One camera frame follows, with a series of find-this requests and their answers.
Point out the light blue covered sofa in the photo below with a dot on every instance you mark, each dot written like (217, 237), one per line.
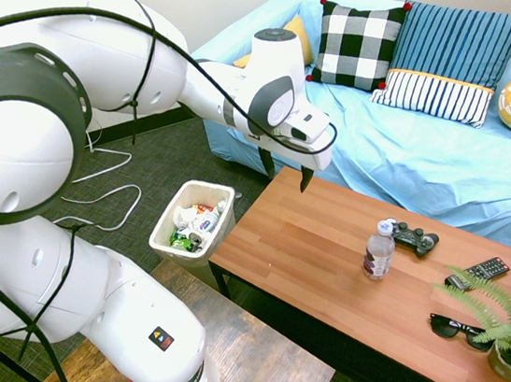
(398, 163)

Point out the plain yellow pillow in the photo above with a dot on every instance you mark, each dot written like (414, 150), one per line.
(301, 34)

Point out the green crushed can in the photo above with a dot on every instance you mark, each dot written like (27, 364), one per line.
(179, 239)

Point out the wooden coffee table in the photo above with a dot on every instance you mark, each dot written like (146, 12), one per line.
(311, 259)

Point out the black remote control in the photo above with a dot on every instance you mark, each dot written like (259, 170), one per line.
(482, 270)

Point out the rustic wooden robot stand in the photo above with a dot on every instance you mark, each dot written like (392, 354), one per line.
(259, 360)

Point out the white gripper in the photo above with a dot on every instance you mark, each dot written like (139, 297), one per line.
(319, 154)

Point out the clear plastic water bottle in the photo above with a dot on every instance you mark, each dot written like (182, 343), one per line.
(378, 255)

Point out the black game controller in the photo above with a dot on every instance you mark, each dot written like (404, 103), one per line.
(415, 239)

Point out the crumpled white paper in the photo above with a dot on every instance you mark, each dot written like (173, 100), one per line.
(184, 215)

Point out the white bottle blue label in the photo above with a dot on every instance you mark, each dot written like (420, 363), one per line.
(208, 220)

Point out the black sunglasses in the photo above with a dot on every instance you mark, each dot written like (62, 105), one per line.
(445, 326)

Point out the black white checkered pillow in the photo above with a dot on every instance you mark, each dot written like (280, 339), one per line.
(354, 46)

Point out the white plastic trash bin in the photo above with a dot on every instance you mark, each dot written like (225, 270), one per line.
(216, 234)

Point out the blue striped pillow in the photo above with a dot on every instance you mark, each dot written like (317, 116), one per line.
(449, 52)

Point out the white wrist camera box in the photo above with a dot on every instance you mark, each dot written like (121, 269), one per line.
(309, 120)

